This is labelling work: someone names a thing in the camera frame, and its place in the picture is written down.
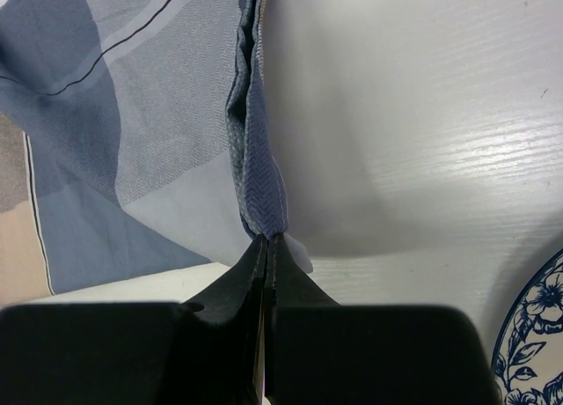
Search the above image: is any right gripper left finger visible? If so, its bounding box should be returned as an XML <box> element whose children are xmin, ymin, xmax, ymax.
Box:
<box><xmin>1</xmin><ymin>237</ymin><xmax>268</xmax><ymax>404</ymax></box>

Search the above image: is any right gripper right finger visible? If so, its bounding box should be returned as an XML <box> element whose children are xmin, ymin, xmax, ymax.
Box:
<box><xmin>264</xmin><ymin>235</ymin><xmax>501</xmax><ymax>404</ymax></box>

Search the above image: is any blue and beige cloth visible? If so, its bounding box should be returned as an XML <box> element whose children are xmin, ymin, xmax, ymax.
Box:
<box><xmin>1</xmin><ymin>0</ymin><xmax>289</xmax><ymax>304</ymax></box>

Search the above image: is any blue floral plate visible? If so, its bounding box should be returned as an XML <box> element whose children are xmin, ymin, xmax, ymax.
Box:
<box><xmin>492</xmin><ymin>252</ymin><xmax>563</xmax><ymax>405</ymax></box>

